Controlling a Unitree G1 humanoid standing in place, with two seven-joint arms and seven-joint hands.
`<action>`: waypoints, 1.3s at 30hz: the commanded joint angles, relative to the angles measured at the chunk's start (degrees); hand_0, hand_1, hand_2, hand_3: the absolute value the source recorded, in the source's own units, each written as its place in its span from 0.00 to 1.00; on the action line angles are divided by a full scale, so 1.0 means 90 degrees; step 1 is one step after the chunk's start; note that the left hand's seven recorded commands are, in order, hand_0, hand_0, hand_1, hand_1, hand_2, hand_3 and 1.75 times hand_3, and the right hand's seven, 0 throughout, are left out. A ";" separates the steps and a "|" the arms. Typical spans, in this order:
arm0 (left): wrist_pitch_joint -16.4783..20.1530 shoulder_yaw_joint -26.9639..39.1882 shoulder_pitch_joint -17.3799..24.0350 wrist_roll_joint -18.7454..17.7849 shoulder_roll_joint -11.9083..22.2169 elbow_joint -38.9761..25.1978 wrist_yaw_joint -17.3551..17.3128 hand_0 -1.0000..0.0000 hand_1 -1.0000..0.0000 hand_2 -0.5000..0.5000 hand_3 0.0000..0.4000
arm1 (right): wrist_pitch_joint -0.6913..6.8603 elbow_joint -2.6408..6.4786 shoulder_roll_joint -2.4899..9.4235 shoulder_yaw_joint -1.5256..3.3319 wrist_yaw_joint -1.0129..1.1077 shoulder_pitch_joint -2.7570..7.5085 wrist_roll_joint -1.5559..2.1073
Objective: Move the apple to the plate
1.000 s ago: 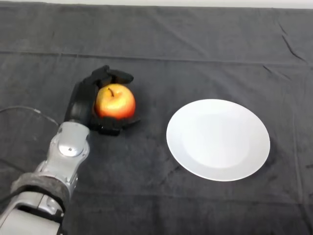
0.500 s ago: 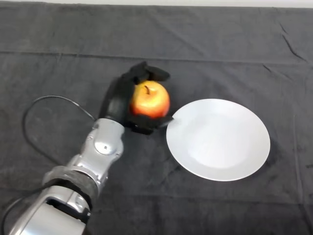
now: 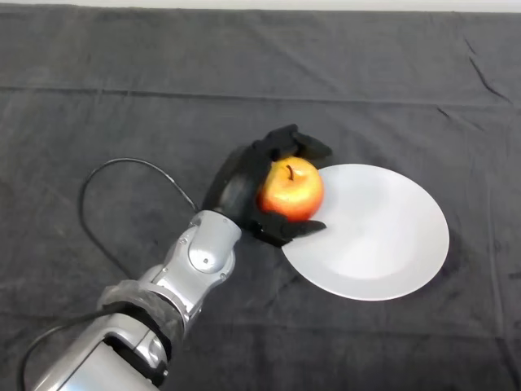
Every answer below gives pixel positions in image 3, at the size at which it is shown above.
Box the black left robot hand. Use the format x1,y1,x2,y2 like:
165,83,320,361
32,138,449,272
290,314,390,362
200,124,334,248

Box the white round plate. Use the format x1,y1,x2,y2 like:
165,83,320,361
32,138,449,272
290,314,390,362
280,163,451,302

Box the black table cloth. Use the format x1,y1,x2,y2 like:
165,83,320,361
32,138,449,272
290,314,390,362
0,3,521,391

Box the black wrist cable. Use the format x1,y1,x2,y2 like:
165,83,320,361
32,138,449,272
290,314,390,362
17,158,200,391

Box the red yellow apple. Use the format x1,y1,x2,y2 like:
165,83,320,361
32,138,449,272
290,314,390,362
256,156,325,222

